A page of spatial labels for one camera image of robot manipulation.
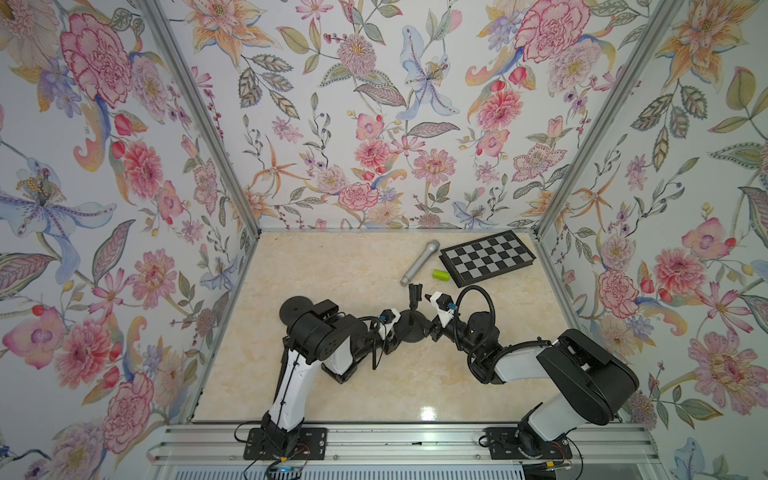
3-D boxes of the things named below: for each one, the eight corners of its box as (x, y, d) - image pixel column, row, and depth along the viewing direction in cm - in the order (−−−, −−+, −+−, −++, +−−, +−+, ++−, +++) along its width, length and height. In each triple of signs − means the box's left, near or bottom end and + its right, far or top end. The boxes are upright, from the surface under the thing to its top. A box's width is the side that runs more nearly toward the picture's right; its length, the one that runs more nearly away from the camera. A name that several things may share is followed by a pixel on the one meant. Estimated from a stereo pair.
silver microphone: (396, 282, 107) (396, 278, 105) (431, 242, 120) (432, 238, 118) (405, 287, 106) (405, 283, 104) (439, 246, 118) (440, 242, 116)
